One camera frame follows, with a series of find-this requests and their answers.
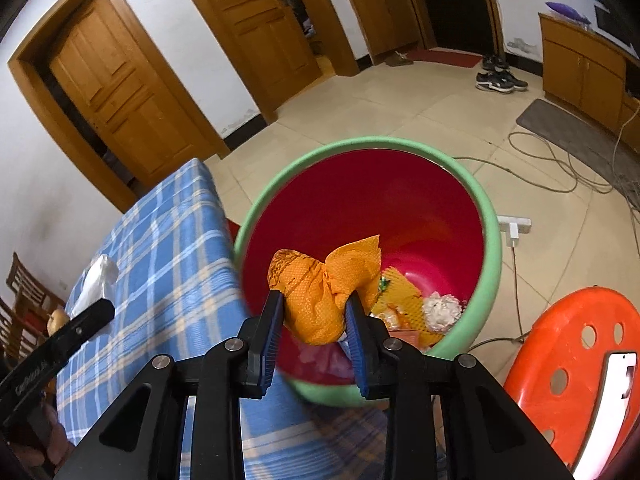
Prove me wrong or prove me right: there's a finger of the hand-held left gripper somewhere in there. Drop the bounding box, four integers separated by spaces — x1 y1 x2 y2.
0 298 116 423

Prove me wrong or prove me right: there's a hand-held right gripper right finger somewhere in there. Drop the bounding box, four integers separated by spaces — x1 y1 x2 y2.
345 291 576 480

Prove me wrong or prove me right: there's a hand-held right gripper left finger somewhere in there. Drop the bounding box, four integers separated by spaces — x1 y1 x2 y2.
55 289 286 480

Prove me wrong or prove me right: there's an orange napkin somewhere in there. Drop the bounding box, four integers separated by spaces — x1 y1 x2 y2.
268 234 383 347

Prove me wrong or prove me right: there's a yellow foam fruit net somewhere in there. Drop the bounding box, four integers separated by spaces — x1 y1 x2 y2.
377 267 426 333

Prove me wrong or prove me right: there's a red bin with green rim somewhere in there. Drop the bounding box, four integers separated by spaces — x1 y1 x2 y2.
232 136 502 408

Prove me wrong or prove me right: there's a person's left hand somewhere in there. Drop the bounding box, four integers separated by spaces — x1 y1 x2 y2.
10 402 68 476

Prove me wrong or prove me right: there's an orange flat packet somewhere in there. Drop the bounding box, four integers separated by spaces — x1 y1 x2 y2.
372 310 431 351

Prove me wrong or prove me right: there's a brown wooden chair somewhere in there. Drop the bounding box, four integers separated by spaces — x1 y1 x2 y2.
5 252 66 361

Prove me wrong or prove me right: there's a clear white plastic bag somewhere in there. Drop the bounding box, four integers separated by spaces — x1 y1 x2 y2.
70 254 120 318

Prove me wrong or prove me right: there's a blue plaid tablecloth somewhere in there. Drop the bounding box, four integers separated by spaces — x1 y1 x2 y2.
55 158 446 480

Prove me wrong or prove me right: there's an orange plastic stool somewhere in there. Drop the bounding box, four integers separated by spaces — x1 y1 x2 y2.
502 286 640 480

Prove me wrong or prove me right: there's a white power strip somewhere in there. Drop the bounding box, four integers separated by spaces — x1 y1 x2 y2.
497 215 532 248

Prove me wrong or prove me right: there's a wooden panel door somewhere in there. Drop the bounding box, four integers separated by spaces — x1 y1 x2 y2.
192 0 321 106
50 0 201 186

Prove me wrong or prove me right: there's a grey floor mat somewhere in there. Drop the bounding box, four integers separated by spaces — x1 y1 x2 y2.
515 98 640 196

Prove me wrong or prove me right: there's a black white sneaker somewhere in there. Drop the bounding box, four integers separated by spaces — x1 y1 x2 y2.
475 71 529 95

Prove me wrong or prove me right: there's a red doormat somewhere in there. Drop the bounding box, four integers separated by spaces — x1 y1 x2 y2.
405 49 482 68

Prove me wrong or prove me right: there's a low wooden shoe cabinet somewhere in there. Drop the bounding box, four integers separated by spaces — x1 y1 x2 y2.
345 0 421 58

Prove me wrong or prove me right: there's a wooden sideboard cabinet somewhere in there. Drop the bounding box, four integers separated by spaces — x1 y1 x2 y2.
538 11 640 133

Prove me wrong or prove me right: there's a purple item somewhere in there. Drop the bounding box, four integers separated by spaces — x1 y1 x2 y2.
545 1 591 23

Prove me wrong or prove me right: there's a black screen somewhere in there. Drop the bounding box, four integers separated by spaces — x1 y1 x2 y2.
595 5 640 58

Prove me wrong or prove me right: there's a grey floor cable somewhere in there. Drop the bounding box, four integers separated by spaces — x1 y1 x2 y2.
452 130 640 211

